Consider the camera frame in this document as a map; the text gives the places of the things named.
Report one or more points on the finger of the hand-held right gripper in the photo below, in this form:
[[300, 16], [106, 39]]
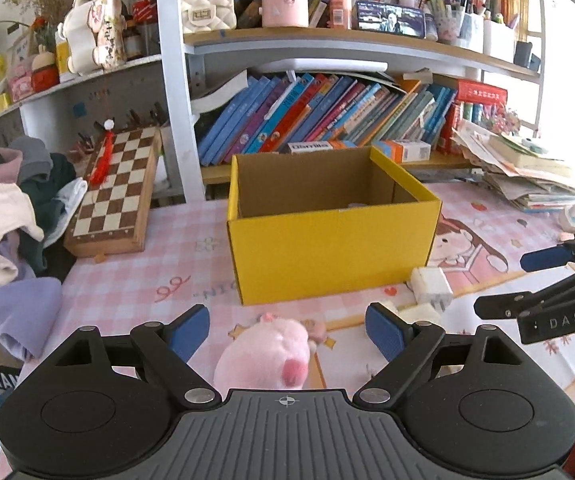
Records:
[[542, 259], [502, 306]]

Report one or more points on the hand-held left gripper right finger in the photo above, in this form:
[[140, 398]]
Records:
[[385, 332]]

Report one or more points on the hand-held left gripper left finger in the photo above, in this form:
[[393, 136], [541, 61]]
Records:
[[190, 331]]

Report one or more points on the large white charger plug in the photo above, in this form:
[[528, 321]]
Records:
[[430, 285]]

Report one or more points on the pink plush toy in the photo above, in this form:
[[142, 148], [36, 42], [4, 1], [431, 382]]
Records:
[[262, 355]]

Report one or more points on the yellow cardboard box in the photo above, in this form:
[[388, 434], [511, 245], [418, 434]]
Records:
[[327, 245]]

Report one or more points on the printed pink desk mat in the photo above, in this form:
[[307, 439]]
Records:
[[167, 280]]

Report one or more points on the stack of papers and books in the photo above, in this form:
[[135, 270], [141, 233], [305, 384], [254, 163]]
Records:
[[527, 175]]

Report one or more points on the wooden chess board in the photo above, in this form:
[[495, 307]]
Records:
[[112, 185]]

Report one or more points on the lavender cloth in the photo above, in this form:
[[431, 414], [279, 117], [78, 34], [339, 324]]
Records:
[[22, 310]]

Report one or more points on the orange white medicine box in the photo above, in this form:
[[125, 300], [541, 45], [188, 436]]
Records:
[[402, 151]]

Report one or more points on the red book box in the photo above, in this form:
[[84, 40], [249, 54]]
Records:
[[482, 92]]

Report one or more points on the red tassel ornament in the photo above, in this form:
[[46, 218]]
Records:
[[105, 160]]

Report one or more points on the orange box with white label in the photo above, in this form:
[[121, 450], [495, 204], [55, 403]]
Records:
[[312, 147]]

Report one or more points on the small black box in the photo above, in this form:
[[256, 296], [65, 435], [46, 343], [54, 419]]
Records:
[[526, 55]]

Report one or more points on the white bookshelf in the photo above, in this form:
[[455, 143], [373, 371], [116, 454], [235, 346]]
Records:
[[177, 110]]

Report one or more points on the white pen holders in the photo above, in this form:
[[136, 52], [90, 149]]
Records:
[[487, 35]]

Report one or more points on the row of leaning books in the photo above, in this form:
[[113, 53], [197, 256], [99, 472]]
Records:
[[292, 115]]

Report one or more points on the white open booklet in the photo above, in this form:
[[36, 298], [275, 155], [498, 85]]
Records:
[[217, 92]]

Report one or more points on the tablet with lit screen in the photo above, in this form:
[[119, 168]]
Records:
[[390, 20]]

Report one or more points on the white pink figurine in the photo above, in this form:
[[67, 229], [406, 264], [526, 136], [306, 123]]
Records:
[[92, 35]]

